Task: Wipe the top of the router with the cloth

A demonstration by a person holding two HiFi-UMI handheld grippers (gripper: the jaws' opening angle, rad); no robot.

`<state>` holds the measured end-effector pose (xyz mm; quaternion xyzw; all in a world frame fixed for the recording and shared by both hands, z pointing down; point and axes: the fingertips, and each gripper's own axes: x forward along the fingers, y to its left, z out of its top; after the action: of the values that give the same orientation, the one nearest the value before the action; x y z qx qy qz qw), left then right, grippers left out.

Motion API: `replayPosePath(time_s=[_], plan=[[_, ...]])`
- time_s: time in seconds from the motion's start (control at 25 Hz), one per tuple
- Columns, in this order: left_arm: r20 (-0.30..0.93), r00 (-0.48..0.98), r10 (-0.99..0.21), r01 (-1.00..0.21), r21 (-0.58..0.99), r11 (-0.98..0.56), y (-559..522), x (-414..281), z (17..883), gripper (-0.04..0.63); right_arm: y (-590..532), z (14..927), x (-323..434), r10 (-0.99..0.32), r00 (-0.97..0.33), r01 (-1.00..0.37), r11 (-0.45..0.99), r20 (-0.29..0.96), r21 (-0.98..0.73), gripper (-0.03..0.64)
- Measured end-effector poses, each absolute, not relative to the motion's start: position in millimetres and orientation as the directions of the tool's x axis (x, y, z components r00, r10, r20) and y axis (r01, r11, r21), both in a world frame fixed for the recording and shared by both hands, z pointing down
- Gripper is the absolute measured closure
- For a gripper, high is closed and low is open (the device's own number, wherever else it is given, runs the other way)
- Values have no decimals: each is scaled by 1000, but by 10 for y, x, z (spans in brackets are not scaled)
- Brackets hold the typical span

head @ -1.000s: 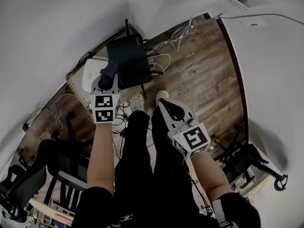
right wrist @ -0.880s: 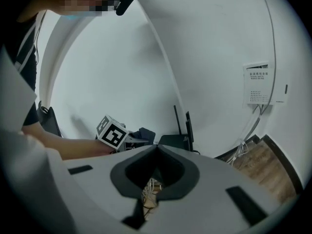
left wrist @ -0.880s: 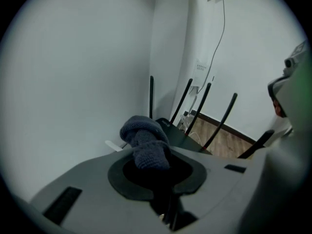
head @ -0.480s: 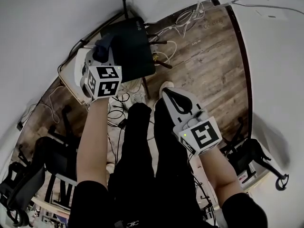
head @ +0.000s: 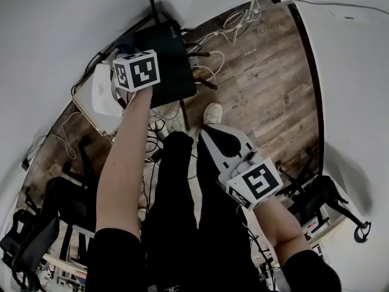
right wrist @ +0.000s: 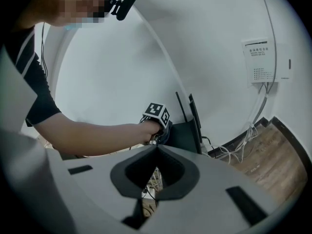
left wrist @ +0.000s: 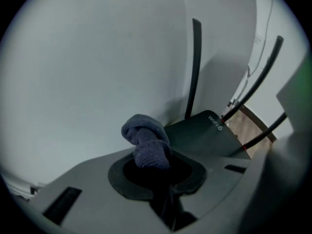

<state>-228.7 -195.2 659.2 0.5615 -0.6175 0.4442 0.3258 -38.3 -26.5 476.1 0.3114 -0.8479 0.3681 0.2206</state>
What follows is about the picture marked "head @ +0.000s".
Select person's white shoe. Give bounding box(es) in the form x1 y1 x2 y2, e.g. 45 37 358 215
162 116 187 135
202 102 224 125

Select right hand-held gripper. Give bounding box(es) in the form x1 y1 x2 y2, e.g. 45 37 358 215
199 124 284 211

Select person's black trousers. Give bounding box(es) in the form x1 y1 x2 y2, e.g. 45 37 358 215
138 131 262 292

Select person's left white shoe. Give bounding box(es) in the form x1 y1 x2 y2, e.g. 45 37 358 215
162 116 187 135

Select bundle of white cables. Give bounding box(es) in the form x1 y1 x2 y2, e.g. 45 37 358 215
199 0 263 47

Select person's right forearm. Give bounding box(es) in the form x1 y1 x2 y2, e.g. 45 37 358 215
252 193 308 267

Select black floor cables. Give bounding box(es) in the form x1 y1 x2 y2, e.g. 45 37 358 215
142 129 165 215

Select black mesh office chair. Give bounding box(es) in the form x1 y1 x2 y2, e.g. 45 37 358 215
45 134 103 264
278 147 372 245
0 208 61 292

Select person's black shirt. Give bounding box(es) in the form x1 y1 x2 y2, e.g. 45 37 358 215
86 228 342 292

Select looped white cable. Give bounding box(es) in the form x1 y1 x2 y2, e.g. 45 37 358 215
187 50 225 83

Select person's right white shoe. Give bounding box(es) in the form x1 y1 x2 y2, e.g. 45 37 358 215
202 102 224 125

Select white plastic device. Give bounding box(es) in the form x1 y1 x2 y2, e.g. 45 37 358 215
91 61 124 118

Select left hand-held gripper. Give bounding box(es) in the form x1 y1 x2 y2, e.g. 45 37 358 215
112 49 161 94

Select black router with antennas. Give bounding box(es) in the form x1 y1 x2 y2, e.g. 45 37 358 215
133 0 219 131

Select person's left forearm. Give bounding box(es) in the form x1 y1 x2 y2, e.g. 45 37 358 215
95 86 153 240

